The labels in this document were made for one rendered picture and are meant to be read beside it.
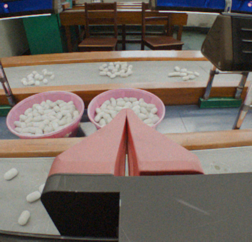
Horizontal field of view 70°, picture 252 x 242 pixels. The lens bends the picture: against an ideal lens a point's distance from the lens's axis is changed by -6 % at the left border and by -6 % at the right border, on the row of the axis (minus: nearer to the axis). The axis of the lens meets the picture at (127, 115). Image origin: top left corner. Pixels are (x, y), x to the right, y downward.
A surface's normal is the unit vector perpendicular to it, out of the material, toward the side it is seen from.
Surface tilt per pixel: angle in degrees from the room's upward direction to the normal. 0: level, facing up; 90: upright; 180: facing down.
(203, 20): 90
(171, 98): 90
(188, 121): 0
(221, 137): 0
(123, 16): 90
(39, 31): 90
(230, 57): 58
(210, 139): 0
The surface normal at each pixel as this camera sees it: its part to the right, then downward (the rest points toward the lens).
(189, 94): 0.07, 0.61
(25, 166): 0.00, -0.79
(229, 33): 0.06, 0.09
